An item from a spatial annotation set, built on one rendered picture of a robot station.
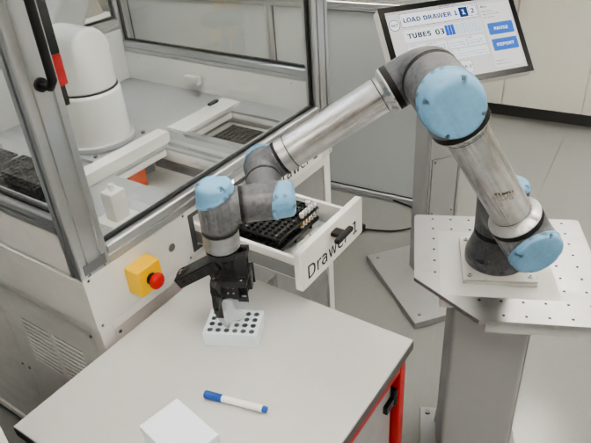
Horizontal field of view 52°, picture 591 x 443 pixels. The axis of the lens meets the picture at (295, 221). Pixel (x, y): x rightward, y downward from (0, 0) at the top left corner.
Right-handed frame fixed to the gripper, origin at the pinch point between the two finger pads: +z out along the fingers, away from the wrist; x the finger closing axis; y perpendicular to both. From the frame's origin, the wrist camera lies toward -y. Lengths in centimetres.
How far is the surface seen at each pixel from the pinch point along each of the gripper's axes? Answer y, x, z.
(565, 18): 136, 290, 12
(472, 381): 59, 22, 39
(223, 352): 0.2, -4.8, 5.2
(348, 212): 25.7, 29.6, -10.7
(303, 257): 16.9, 11.2, -9.8
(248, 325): 5.2, 0.0, 1.4
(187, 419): -0.3, -27.5, 0.0
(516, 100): 117, 297, 67
